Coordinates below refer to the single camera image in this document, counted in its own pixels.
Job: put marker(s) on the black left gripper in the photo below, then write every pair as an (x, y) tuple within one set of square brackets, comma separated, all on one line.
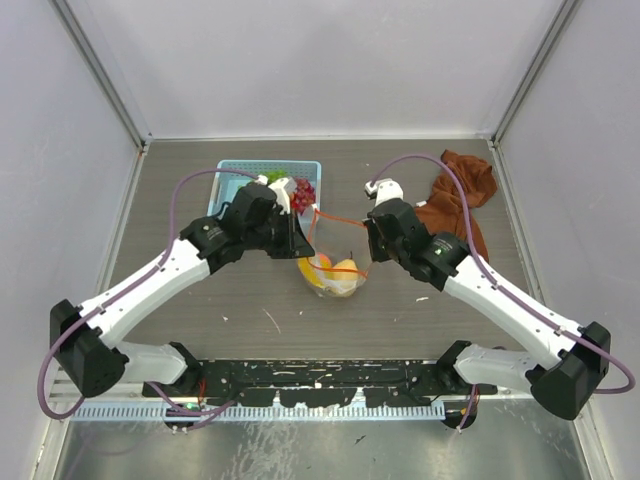
[(295, 244)]

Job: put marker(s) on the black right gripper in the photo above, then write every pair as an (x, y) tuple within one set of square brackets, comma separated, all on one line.
[(378, 253)]

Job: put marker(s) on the yellow star fruit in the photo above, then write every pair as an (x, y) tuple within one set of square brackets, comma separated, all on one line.
[(309, 272)]

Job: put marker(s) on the clear zip top bag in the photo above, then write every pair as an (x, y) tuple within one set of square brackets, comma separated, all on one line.
[(337, 238)]

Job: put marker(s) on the purple grape bunch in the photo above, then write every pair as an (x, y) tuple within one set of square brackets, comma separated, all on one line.
[(303, 196)]

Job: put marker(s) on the green grape bunch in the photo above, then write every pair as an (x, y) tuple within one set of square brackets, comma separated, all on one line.
[(275, 175)]

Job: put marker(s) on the light blue plastic basket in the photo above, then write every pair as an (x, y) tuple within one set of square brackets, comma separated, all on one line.
[(225, 184)]

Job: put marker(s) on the orange peach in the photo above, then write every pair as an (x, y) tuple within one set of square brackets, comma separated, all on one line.
[(322, 262)]

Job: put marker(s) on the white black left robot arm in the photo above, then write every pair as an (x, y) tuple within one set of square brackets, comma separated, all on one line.
[(89, 339)]

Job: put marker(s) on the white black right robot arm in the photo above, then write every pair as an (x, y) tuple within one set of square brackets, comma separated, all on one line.
[(561, 363)]

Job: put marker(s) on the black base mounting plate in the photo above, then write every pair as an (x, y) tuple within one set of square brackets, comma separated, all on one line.
[(314, 384)]

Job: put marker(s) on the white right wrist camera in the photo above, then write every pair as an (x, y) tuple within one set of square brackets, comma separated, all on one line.
[(383, 190)]

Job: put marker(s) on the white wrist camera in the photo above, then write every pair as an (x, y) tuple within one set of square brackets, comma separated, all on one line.
[(383, 190), (283, 188)]

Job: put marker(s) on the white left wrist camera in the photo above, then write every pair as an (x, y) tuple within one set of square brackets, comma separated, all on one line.
[(283, 188)]

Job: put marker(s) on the slotted cable duct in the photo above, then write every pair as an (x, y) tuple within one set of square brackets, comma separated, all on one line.
[(158, 410)]

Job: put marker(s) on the right aluminium frame post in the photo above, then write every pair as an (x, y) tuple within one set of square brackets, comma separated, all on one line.
[(560, 22)]

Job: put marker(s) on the aluminium frame post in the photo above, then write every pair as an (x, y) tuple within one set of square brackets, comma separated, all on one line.
[(81, 25), (560, 22)]

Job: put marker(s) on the left aluminium frame post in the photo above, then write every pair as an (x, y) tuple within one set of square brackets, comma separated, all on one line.
[(81, 25)]

